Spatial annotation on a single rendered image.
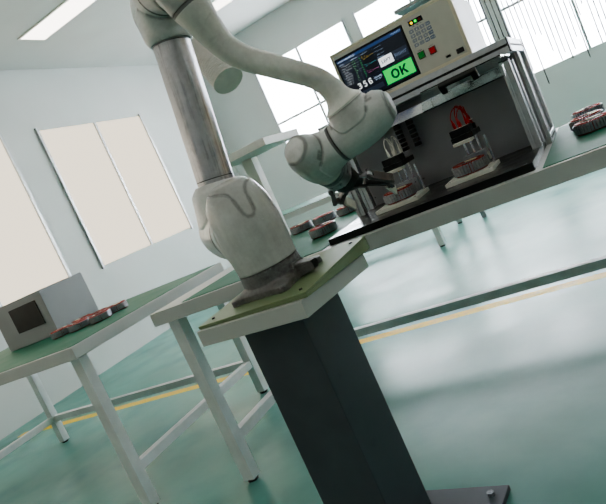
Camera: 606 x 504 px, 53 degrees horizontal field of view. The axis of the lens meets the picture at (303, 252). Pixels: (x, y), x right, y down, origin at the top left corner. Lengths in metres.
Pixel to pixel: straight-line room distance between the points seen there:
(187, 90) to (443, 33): 0.87
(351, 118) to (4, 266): 5.23
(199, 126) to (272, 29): 7.73
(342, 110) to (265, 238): 0.35
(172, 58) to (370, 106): 0.52
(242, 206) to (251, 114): 8.16
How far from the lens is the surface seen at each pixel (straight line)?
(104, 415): 2.64
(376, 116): 1.47
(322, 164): 1.50
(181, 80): 1.64
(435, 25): 2.10
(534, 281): 2.75
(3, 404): 6.09
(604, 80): 8.33
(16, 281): 6.42
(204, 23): 1.53
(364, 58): 2.16
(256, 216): 1.39
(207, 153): 1.61
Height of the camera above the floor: 0.97
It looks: 6 degrees down
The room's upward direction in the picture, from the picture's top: 24 degrees counter-clockwise
